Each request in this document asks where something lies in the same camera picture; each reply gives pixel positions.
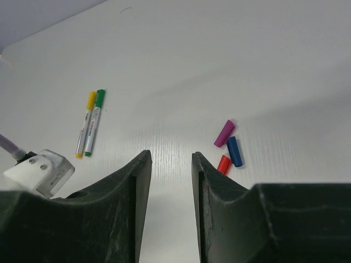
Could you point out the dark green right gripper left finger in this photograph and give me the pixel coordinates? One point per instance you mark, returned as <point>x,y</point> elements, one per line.
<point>103,222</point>

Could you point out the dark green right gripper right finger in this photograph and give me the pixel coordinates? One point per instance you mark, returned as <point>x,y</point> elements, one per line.
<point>269,222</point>

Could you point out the white marker yellow end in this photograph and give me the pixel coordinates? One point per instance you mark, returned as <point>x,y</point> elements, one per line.
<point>82,135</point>

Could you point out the white marker green end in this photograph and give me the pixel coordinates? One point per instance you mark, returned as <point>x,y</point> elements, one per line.
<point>92,131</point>

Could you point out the yellow pen cap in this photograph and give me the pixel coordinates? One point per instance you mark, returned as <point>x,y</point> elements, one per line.
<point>91,101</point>

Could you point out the green pen cap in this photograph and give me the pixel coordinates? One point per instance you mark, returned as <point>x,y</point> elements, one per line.
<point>100,98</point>

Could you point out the red pen cap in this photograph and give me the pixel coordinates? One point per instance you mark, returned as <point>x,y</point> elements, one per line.
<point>224,164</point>

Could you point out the blue pen cap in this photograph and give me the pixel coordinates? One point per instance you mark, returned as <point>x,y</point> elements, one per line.
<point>234,152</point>

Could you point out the purple pen cap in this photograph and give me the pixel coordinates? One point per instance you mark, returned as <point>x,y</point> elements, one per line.
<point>225,133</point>

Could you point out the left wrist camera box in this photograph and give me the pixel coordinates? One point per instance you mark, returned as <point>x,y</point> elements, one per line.
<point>43,174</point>

